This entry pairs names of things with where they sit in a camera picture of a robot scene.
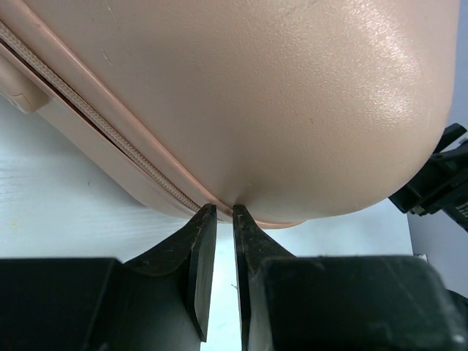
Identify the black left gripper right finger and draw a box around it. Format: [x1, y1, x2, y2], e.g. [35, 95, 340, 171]
[233, 205, 467, 350]

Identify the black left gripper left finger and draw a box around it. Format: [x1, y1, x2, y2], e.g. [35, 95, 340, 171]
[1, 205, 217, 350]

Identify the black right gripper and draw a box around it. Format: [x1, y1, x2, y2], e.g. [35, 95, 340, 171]
[389, 123, 467, 230]

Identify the pink hard-shell suitcase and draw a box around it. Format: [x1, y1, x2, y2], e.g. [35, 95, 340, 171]
[1, 1, 460, 229]

